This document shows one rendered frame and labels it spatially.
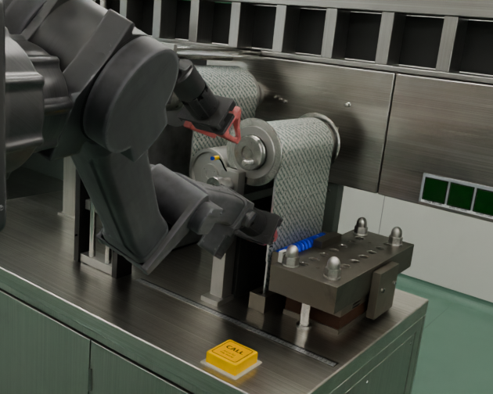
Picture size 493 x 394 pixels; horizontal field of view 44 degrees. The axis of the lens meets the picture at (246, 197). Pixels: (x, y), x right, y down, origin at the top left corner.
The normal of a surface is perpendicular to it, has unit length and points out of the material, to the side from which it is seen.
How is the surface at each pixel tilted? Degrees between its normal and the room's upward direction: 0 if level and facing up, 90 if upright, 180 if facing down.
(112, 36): 71
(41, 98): 79
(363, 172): 90
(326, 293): 90
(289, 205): 90
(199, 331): 0
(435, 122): 90
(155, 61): 113
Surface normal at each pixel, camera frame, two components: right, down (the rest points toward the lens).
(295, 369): 0.10, -0.96
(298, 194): 0.80, 0.22
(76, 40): -0.04, -0.24
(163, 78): 0.83, 0.54
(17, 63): 0.84, -0.40
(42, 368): -0.60, 0.15
